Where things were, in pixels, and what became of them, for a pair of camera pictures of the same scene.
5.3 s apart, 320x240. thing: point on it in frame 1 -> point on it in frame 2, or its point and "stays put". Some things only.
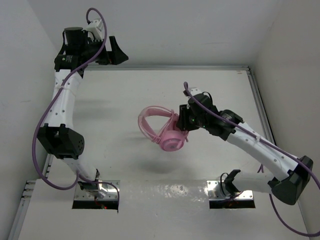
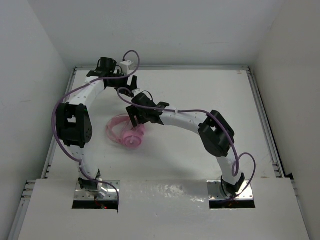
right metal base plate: x=217 y=191 stays put
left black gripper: x=114 y=57 -> x=133 y=82
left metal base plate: x=106 y=191 stays put
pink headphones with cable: x=170 y=138 -> x=131 y=137
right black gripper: x=183 y=122 -> x=133 y=111
